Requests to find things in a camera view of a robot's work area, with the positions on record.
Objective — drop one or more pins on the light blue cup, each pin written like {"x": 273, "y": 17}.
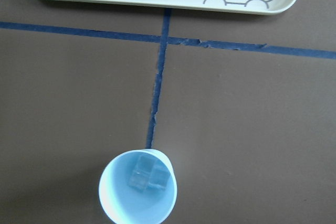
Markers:
{"x": 125, "y": 204}

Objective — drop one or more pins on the ice cubes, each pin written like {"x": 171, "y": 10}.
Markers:
{"x": 149, "y": 173}

